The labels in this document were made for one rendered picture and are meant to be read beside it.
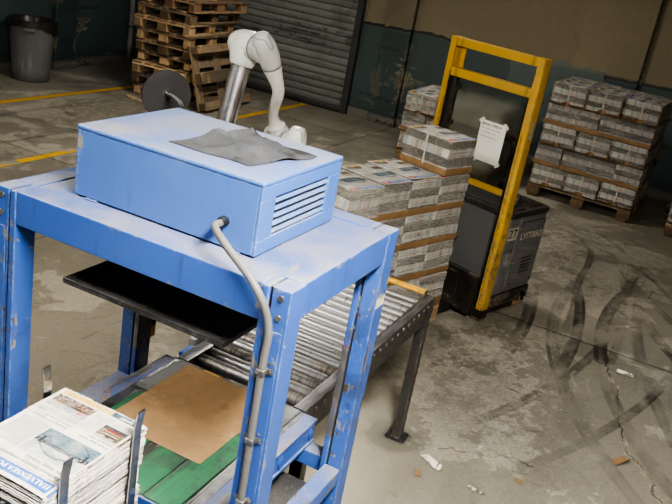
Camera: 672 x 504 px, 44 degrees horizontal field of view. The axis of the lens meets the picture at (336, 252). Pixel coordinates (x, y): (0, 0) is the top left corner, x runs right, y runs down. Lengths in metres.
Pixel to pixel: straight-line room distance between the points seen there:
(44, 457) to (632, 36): 9.47
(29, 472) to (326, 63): 10.35
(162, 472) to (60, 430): 0.42
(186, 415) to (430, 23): 9.21
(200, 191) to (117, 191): 0.27
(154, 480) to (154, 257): 0.71
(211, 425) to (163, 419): 0.16
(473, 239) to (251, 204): 4.02
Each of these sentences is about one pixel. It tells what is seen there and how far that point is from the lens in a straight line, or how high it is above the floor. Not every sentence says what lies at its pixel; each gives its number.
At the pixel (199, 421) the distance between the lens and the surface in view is 2.78.
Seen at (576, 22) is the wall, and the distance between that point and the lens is 10.99.
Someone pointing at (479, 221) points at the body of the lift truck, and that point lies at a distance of 5.92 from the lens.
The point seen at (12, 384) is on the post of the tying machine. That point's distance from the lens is 2.68.
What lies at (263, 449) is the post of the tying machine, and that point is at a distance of 2.15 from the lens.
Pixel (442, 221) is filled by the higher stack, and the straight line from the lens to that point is 5.38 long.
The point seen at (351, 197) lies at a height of 1.03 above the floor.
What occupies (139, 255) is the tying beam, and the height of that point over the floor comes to 1.50.
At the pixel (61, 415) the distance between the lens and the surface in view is 2.31.
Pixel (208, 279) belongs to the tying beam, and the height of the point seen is 1.51.
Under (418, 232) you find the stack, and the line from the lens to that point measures 5.20.
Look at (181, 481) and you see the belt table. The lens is 2.53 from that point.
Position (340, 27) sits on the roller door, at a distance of 11.95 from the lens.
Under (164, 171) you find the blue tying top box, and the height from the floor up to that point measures 1.70.
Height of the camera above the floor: 2.34
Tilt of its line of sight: 21 degrees down
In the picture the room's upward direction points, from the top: 10 degrees clockwise
